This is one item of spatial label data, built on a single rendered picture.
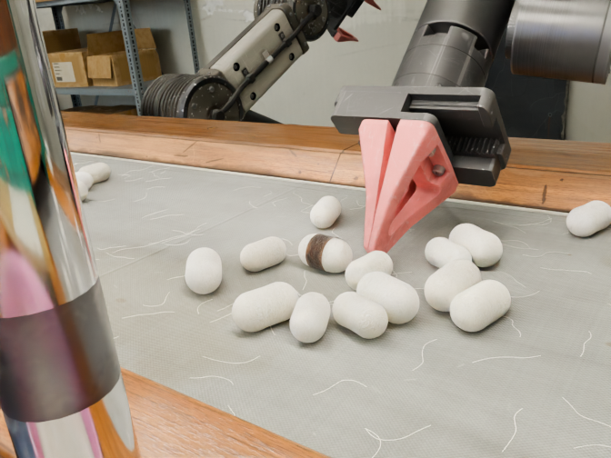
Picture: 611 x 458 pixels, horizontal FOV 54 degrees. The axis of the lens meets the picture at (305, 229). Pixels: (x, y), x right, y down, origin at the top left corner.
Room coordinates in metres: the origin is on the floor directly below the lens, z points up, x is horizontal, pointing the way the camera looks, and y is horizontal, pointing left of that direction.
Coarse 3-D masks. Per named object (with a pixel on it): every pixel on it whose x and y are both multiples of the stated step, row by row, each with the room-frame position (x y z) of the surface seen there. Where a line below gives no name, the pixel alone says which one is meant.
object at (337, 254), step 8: (304, 240) 0.34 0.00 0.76; (336, 240) 0.33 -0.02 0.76; (304, 248) 0.34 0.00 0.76; (328, 248) 0.33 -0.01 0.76; (336, 248) 0.33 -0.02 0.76; (344, 248) 0.33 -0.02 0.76; (304, 256) 0.34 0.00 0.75; (328, 256) 0.32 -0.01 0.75; (336, 256) 0.32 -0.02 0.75; (344, 256) 0.32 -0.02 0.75; (352, 256) 0.33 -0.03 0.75; (328, 264) 0.32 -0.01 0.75; (336, 264) 0.32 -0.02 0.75; (344, 264) 0.32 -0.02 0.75; (336, 272) 0.33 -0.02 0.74
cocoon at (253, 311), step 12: (264, 288) 0.28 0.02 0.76; (276, 288) 0.28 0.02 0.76; (288, 288) 0.28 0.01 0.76; (240, 300) 0.27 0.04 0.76; (252, 300) 0.27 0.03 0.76; (264, 300) 0.27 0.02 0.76; (276, 300) 0.27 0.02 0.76; (288, 300) 0.27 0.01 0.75; (240, 312) 0.26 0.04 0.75; (252, 312) 0.26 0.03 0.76; (264, 312) 0.26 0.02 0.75; (276, 312) 0.27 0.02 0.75; (288, 312) 0.27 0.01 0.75; (240, 324) 0.26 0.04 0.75; (252, 324) 0.26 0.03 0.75; (264, 324) 0.26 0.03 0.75
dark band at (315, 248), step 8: (312, 240) 0.34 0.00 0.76; (320, 240) 0.33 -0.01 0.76; (328, 240) 0.33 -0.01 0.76; (312, 248) 0.33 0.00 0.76; (320, 248) 0.33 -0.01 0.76; (312, 256) 0.33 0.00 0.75; (320, 256) 0.33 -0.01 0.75; (312, 264) 0.33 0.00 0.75; (320, 264) 0.33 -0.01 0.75; (328, 272) 0.33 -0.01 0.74
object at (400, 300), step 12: (372, 276) 0.28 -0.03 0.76; (384, 276) 0.28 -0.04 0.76; (360, 288) 0.28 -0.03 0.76; (372, 288) 0.27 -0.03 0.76; (384, 288) 0.27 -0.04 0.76; (396, 288) 0.26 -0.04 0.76; (408, 288) 0.26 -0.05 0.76; (372, 300) 0.27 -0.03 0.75; (384, 300) 0.26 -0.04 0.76; (396, 300) 0.26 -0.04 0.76; (408, 300) 0.26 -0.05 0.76; (396, 312) 0.26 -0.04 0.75; (408, 312) 0.26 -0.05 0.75
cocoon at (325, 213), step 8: (320, 200) 0.42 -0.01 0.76; (328, 200) 0.41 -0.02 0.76; (336, 200) 0.42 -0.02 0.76; (312, 208) 0.41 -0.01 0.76; (320, 208) 0.40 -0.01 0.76; (328, 208) 0.40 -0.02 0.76; (336, 208) 0.41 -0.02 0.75; (312, 216) 0.40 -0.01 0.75; (320, 216) 0.40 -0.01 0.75; (328, 216) 0.40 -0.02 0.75; (336, 216) 0.41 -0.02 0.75; (320, 224) 0.40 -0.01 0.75; (328, 224) 0.40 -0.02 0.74
